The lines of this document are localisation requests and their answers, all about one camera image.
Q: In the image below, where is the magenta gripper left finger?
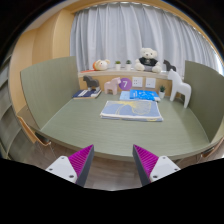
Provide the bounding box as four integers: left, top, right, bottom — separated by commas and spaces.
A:
46, 145, 94, 187

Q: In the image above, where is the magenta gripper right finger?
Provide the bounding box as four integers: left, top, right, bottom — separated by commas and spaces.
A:
133, 145, 180, 186

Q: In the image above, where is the blue patterned folded towel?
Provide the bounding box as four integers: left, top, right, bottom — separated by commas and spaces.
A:
100, 100, 163, 122

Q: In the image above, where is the wooden chair left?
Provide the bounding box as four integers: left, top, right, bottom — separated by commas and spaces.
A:
15, 114, 58, 158

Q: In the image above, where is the bright blue folded cloth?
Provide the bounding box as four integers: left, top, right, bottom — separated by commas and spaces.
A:
130, 90, 160, 101

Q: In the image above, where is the dark blue book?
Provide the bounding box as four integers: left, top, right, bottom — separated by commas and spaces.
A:
73, 90, 101, 99

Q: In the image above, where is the small potted plant right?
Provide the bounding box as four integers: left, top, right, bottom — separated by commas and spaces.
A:
159, 85, 166, 99

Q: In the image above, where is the small potted plant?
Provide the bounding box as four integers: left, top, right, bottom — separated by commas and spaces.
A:
159, 85, 166, 99
115, 61, 121, 71
126, 60, 132, 71

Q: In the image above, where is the green left side panel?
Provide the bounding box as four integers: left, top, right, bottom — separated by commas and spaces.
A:
20, 56, 80, 129

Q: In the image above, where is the green panel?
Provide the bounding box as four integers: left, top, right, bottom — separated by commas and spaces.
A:
184, 61, 224, 142
20, 56, 80, 129

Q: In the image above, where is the dark grey wooden horse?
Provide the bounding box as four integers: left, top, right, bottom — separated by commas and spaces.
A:
83, 75, 100, 90

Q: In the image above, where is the white wooden horse figure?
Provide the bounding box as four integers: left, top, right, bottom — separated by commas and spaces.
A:
168, 69, 192, 108

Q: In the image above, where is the purple round number sign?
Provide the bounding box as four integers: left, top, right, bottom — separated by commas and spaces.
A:
119, 78, 132, 90

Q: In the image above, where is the pink wooden horse figure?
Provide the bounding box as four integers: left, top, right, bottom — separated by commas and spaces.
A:
104, 77, 121, 95

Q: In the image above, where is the green right side panel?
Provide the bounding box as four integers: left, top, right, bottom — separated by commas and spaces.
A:
184, 61, 224, 142

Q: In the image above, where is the small black horse figure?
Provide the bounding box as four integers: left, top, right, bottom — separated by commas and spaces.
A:
163, 59, 176, 71

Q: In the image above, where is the small lying plush toy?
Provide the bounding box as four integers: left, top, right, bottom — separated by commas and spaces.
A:
93, 59, 110, 71

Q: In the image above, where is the white teddy bear black shirt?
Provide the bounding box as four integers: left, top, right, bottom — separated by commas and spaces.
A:
135, 48, 161, 73

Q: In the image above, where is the small potted plant middle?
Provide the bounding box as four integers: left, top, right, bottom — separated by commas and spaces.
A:
126, 60, 132, 71

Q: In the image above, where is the small potted plant left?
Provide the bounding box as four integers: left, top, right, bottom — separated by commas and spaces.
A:
115, 61, 121, 71

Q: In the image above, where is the grey white curtain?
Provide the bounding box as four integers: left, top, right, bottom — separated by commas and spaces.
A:
70, 2, 224, 74

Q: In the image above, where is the white wall socket right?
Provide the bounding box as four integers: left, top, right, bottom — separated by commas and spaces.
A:
145, 78, 156, 88

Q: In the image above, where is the white wall socket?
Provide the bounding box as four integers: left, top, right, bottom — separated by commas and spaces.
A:
132, 77, 143, 87
145, 78, 156, 88

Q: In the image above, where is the white wall socket left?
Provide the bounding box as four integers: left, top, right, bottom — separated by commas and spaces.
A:
132, 77, 143, 87

